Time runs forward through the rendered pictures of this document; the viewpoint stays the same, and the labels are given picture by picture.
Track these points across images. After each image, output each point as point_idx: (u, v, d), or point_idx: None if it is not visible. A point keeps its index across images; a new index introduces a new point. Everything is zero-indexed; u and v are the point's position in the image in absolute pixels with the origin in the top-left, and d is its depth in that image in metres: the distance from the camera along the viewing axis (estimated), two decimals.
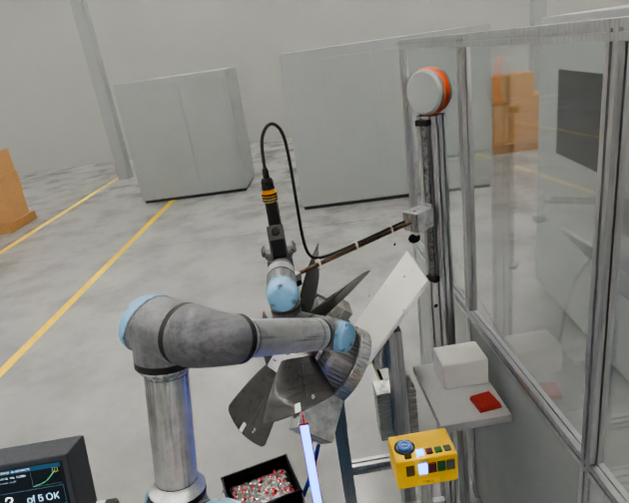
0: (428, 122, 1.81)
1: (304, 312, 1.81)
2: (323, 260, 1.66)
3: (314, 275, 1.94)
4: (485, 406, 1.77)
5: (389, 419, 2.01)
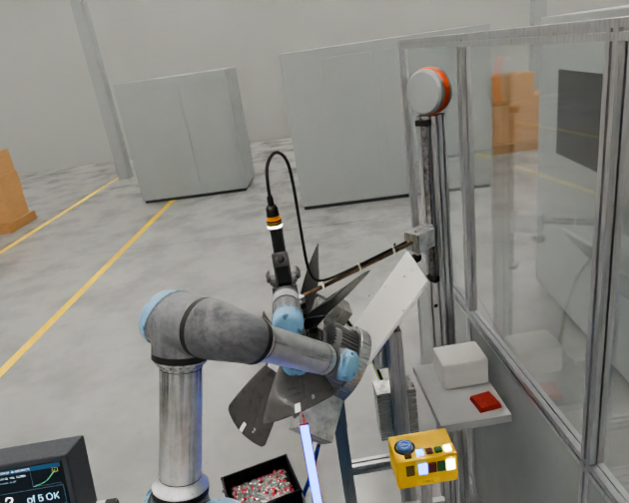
0: (428, 122, 1.81)
1: (304, 312, 1.81)
2: (326, 283, 1.69)
3: (314, 275, 1.94)
4: (485, 406, 1.77)
5: (389, 419, 2.01)
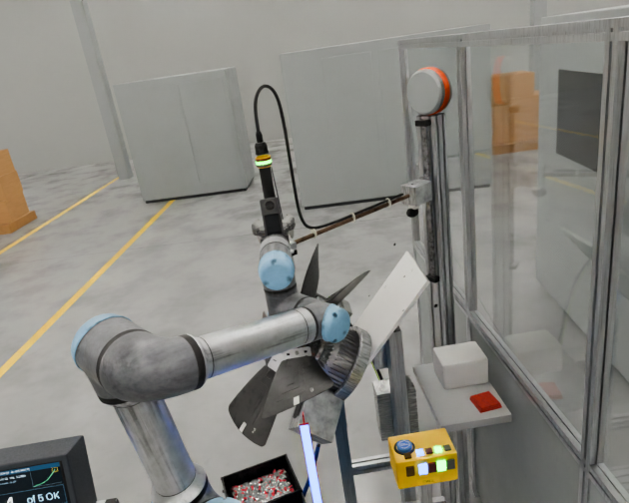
0: (428, 122, 1.81)
1: None
2: (319, 231, 1.62)
3: (314, 275, 1.94)
4: (485, 406, 1.77)
5: (389, 419, 2.01)
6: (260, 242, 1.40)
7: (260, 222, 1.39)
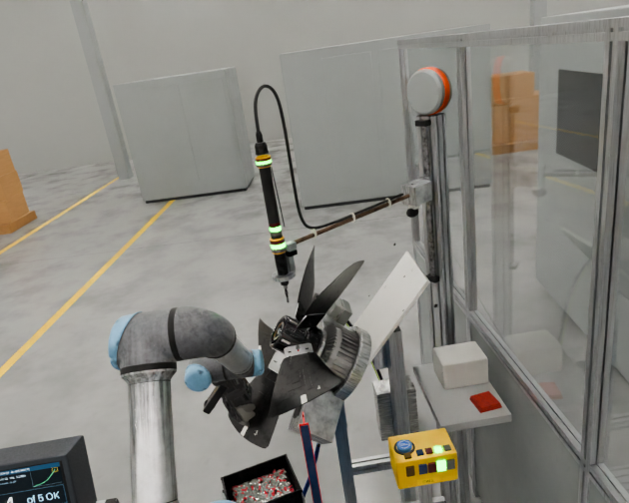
0: (428, 122, 1.81)
1: (311, 320, 1.71)
2: (319, 231, 1.62)
3: (343, 279, 1.65)
4: (485, 406, 1.77)
5: (389, 419, 2.01)
6: (251, 411, 1.66)
7: None
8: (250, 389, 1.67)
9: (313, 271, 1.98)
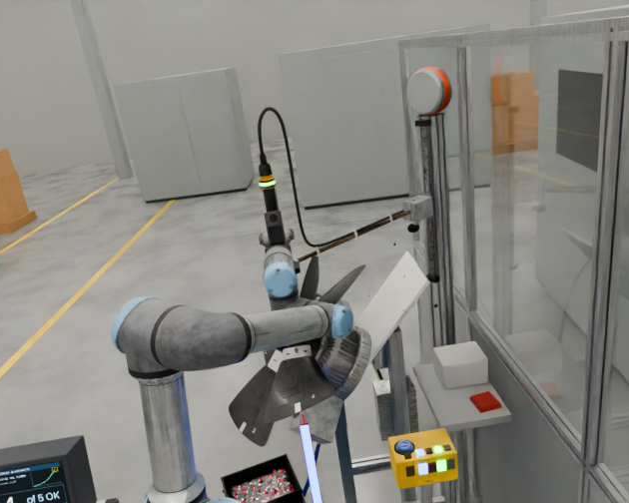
0: (428, 122, 1.81)
1: None
2: (321, 249, 1.64)
3: (343, 284, 1.62)
4: (485, 406, 1.77)
5: (389, 419, 2.01)
6: None
7: None
8: None
9: (316, 267, 1.96)
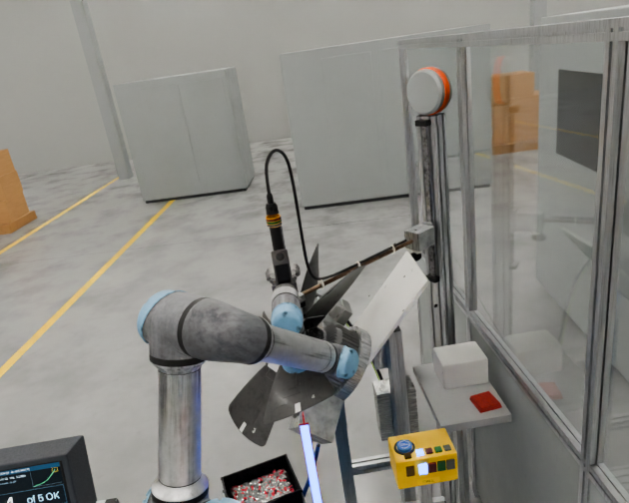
0: (428, 122, 1.81)
1: (311, 322, 1.70)
2: (326, 281, 1.68)
3: (343, 284, 1.62)
4: (485, 406, 1.77)
5: (389, 419, 2.01)
6: None
7: None
8: None
9: (316, 267, 1.96)
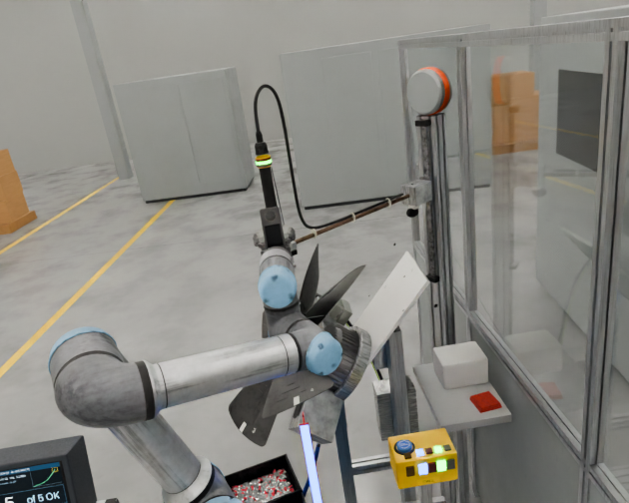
0: (428, 122, 1.81)
1: None
2: (319, 231, 1.62)
3: (343, 284, 1.62)
4: (485, 406, 1.77)
5: (389, 419, 2.01)
6: None
7: (264, 232, 1.31)
8: None
9: (316, 267, 1.96)
